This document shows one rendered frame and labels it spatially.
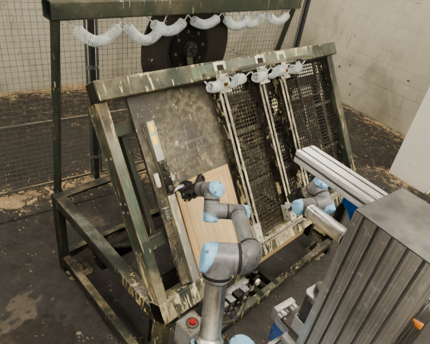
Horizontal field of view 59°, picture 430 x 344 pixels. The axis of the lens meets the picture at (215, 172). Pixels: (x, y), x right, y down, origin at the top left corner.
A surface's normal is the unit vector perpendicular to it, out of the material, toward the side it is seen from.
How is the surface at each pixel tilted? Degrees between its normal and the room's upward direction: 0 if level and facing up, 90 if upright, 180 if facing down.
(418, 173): 90
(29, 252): 0
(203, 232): 56
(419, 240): 0
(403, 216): 0
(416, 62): 90
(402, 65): 90
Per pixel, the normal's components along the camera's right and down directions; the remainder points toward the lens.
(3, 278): 0.14, -0.82
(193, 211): 0.65, -0.05
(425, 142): -0.81, 0.22
